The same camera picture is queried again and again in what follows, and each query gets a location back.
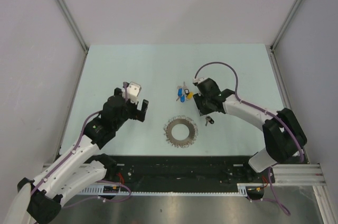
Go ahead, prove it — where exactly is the silver key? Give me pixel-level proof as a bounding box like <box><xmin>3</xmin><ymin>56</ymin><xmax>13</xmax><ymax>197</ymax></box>
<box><xmin>176</xmin><ymin>82</ymin><xmax>188</xmax><ymax>100</ymax></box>

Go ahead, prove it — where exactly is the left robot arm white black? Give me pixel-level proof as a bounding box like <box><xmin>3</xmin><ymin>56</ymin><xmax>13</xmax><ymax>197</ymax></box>
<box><xmin>18</xmin><ymin>82</ymin><xmax>148</xmax><ymax>223</ymax></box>

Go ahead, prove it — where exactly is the left aluminium frame post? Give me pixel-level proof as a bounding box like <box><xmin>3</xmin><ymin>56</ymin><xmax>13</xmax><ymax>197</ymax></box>
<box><xmin>54</xmin><ymin>0</ymin><xmax>89</xmax><ymax>54</ymax></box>

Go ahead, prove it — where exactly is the metal disc with keyrings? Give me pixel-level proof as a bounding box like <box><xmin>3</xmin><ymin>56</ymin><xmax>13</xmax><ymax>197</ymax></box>
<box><xmin>163</xmin><ymin>116</ymin><xmax>199</xmax><ymax>148</ymax></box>

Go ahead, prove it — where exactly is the white slotted cable duct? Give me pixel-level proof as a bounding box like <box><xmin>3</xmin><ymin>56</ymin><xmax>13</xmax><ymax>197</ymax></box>
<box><xmin>78</xmin><ymin>184</ymin><xmax>248</xmax><ymax>197</ymax></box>

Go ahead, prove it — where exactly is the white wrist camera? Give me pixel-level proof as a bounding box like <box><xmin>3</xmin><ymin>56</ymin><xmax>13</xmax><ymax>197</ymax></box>
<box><xmin>193</xmin><ymin>77</ymin><xmax>207</xmax><ymax>86</ymax></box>
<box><xmin>122</xmin><ymin>82</ymin><xmax>142</xmax><ymax>104</ymax></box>

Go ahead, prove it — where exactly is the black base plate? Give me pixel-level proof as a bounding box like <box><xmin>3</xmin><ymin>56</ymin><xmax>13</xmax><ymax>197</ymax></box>
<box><xmin>105</xmin><ymin>155</ymin><xmax>275</xmax><ymax>193</ymax></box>

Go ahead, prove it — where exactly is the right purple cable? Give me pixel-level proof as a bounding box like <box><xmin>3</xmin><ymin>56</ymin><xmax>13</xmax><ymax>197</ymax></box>
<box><xmin>194</xmin><ymin>61</ymin><xmax>304</xmax><ymax>216</ymax></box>

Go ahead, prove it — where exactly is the yellow key tag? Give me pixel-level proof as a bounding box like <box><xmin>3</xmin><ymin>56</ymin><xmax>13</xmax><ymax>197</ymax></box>
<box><xmin>186</xmin><ymin>92</ymin><xmax>194</xmax><ymax>100</ymax></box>

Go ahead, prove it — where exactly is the aluminium frame post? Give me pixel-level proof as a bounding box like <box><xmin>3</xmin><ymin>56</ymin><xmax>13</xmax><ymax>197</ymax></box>
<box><xmin>270</xmin><ymin>0</ymin><xmax>303</xmax><ymax>52</ymax></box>
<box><xmin>54</xmin><ymin>0</ymin><xmax>89</xmax><ymax>54</ymax></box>

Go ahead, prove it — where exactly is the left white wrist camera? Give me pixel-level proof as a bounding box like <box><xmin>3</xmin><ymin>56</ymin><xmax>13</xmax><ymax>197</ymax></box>
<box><xmin>122</xmin><ymin>82</ymin><xmax>142</xmax><ymax>104</ymax></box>

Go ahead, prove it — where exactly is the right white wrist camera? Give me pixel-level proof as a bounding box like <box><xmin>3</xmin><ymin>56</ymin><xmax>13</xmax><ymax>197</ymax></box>
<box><xmin>193</xmin><ymin>77</ymin><xmax>207</xmax><ymax>86</ymax></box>

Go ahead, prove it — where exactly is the right aluminium frame post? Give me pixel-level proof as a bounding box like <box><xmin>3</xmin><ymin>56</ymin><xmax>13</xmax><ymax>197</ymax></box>
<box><xmin>270</xmin><ymin>0</ymin><xmax>303</xmax><ymax>52</ymax></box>

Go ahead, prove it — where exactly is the upper blue key tag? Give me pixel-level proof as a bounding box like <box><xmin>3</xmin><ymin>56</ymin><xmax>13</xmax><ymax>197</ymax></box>
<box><xmin>177</xmin><ymin>88</ymin><xmax>183</xmax><ymax>97</ymax></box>

